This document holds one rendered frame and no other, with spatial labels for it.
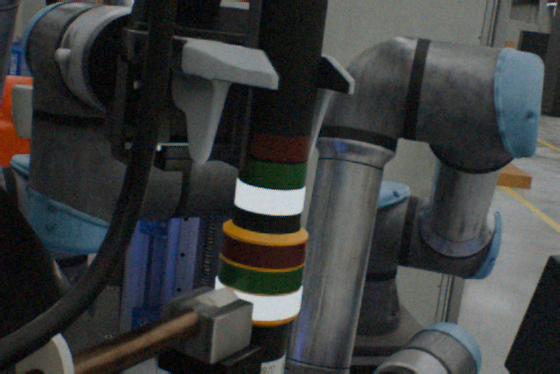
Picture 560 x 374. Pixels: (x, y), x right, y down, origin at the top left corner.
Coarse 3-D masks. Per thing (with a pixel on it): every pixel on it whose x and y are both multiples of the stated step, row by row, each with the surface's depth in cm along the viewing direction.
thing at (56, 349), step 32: (160, 0) 28; (160, 32) 28; (160, 64) 28; (160, 96) 29; (128, 160) 29; (128, 192) 29; (128, 224) 29; (96, 256) 28; (96, 288) 28; (64, 320) 27; (0, 352) 25; (32, 352) 26; (64, 352) 26
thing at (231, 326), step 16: (208, 288) 37; (176, 304) 34; (192, 304) 34; (240, 304) 35; (208, 320) 33; (224, 320) 34; (240, 320) 35; (208, 336) 34; (224, 336) 34; (240, 336) 35; (176, 352) 35; (192, 352) 34; (208, 352) 34; (224, 352) 34; (240, 352) 35; (256, 352) 36; (160, 368) 36; (176, 368) 35; (192, 368) 35; (208, 368) 34; (224, 368) 34; (240, 368) 35; (256, 368) 36
